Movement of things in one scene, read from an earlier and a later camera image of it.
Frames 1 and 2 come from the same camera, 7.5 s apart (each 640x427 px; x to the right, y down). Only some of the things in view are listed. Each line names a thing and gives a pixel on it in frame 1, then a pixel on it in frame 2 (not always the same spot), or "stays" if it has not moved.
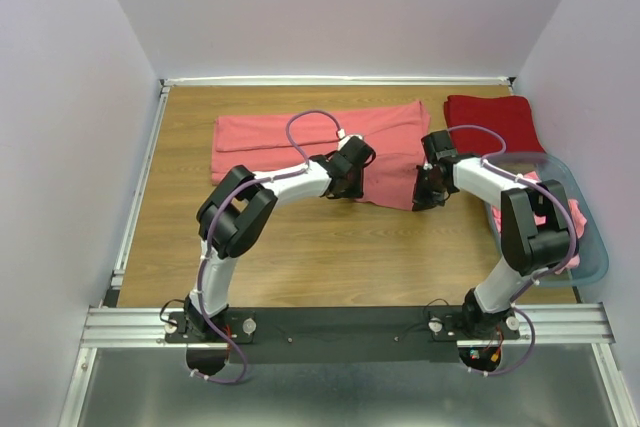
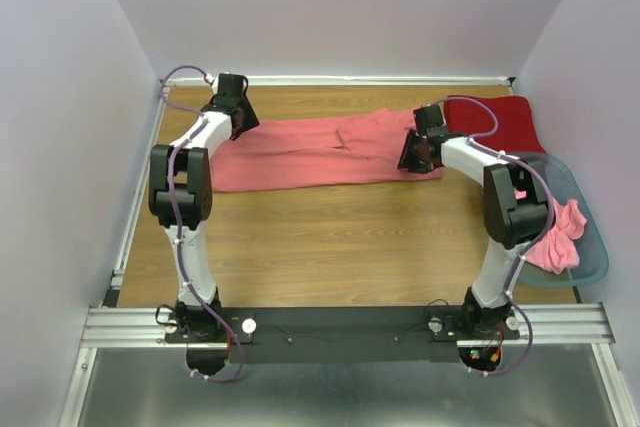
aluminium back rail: x=340 y=81 stays
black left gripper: x=357 y=191 → x=250 y=118
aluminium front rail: x=568 y=325 stays
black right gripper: x=422 y=202 → x=405 y=159
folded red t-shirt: x=510 y=116 stays
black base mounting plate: x=348 y=335 stays
